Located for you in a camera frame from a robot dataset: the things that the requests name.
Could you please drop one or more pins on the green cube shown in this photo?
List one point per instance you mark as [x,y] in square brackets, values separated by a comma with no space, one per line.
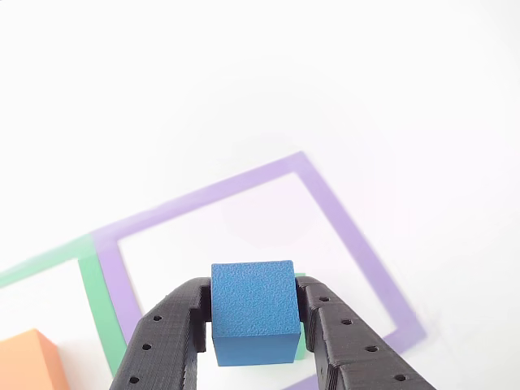
[300,351]

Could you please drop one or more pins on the small blue cube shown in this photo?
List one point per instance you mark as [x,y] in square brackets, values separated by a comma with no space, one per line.
[252,300]

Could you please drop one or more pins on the orange block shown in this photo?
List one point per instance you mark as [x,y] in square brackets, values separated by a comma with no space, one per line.
[28,357]

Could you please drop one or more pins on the green tape square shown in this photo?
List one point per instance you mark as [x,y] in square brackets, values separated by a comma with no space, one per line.
[99,308]

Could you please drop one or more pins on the purple tape square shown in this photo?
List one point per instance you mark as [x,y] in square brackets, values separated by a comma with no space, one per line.
[345,227]

